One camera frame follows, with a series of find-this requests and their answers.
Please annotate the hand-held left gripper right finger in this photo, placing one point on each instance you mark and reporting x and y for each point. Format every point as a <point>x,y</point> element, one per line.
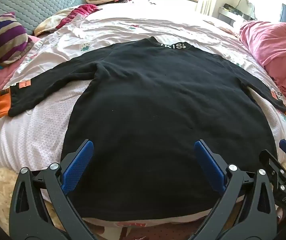
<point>209,165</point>

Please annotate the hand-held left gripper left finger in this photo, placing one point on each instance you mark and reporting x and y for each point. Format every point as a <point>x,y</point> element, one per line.
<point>79,165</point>

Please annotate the black sweater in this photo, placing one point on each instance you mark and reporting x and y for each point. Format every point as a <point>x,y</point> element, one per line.
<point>145,105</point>

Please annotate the person's right hand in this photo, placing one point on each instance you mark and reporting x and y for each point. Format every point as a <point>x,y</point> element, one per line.
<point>280,215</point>

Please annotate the red patterned clothing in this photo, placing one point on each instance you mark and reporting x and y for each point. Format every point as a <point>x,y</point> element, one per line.
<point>158,232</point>

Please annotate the pink duvet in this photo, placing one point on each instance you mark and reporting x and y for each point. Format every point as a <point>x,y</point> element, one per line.
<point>275,50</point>

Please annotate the white desk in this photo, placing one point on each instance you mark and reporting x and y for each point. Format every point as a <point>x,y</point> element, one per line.
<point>226,15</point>

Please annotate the purple striped pillow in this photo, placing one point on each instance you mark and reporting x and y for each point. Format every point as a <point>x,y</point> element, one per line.
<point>2,37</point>

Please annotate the red floral cloth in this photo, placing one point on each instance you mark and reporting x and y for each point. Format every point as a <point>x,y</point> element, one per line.
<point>80,11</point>

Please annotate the grey quilted headboard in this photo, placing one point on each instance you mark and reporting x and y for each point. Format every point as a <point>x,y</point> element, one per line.
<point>32,2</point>

